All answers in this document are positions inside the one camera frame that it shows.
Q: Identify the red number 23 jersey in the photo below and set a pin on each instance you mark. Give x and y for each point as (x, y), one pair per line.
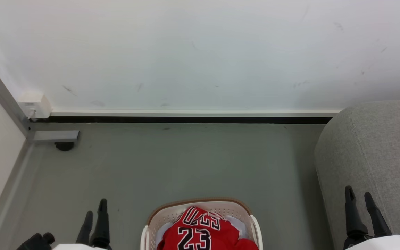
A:
(203, 239)

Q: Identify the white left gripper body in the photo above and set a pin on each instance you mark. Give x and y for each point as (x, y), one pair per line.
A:
(78, 247)

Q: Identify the white wall socket box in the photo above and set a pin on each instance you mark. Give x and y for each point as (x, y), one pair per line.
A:
(35, 104)

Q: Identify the black left wrist knob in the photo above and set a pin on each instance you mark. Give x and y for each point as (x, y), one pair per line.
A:
(37, 242)

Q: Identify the grey metal frame post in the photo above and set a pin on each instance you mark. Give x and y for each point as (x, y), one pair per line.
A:
(9, 104)

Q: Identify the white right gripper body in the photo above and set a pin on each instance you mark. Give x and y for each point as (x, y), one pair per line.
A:
(387, 243)

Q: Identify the grey fabric sofa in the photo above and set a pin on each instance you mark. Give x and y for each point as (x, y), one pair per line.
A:
(377, 149)

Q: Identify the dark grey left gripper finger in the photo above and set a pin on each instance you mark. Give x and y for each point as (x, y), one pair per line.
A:
(85, 229)
(101, 225)

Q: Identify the black round frame foot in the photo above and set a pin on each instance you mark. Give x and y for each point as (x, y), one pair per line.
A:
(64, 146)

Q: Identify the white and black baseboard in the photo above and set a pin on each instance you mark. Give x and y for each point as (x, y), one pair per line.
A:
(193, 116)

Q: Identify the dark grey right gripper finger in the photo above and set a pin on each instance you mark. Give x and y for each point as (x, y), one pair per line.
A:
(353, 218)
(377, 222)

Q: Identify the white perforated laundry basket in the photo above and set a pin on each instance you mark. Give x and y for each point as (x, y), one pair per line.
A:
(158, 217)

